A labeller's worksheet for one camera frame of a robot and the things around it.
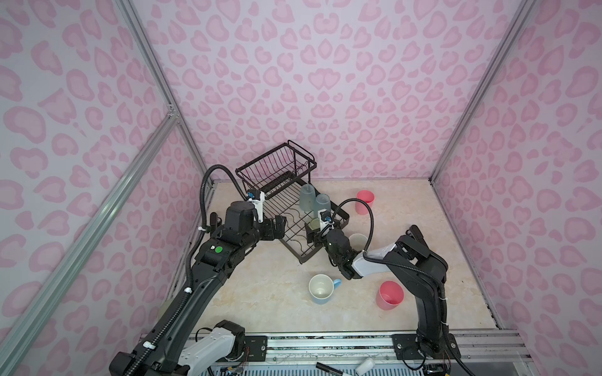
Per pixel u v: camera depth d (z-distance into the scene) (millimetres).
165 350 383
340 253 724
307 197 1088
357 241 717
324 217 787
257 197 631
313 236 822
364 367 681
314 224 900
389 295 822
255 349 733
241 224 520
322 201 972
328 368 696
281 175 984
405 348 733
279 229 653
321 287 844
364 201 749
